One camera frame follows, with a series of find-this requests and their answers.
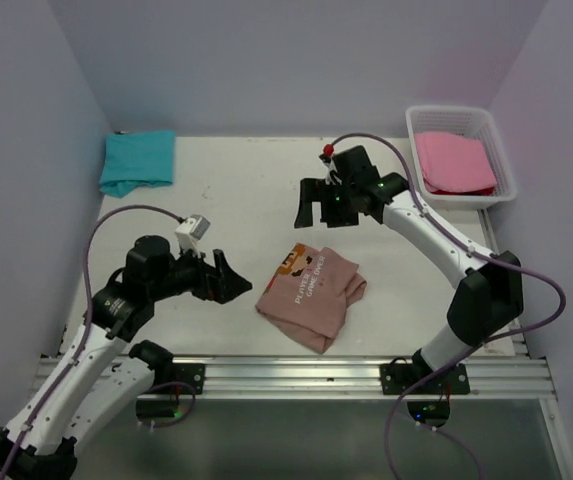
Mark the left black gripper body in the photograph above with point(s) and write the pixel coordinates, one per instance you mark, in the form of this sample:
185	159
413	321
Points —
188	274

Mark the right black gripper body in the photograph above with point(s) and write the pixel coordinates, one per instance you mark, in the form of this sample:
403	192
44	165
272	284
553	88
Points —
353	184

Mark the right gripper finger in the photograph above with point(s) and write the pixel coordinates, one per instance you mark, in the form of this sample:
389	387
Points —
336	208
309	193

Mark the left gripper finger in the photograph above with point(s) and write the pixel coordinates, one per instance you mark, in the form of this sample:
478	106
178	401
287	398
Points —
222	267
230	286

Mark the dusty pink printed t-shirt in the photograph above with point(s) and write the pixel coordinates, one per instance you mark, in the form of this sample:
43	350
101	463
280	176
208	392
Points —
309	295

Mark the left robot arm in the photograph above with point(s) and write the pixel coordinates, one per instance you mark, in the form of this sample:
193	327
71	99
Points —
104	370

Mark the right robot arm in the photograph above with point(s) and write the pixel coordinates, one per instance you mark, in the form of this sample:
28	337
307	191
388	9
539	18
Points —
488	292

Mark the red t-shirt in basket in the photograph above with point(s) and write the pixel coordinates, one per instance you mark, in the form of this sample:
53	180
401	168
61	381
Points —
488	191

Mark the folded pink t-shirt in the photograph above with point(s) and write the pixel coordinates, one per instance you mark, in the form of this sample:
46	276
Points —
450	161

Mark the white plastic basket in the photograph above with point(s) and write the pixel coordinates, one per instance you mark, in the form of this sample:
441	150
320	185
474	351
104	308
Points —
471	123

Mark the folded teal t-shirt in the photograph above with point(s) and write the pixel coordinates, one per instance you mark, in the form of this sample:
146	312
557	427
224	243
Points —
134	160

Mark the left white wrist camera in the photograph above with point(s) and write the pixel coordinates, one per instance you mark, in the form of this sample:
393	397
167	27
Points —
189	233

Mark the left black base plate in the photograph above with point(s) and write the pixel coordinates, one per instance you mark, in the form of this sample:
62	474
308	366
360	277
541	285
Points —
192	374

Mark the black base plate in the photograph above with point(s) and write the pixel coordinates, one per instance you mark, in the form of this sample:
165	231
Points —
192	374
396	378

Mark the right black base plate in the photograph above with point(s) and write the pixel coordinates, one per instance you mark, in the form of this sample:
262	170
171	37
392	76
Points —
396	378

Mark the aluminium mounting rail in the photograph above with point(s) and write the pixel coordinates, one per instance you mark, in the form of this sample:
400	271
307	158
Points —
357	378

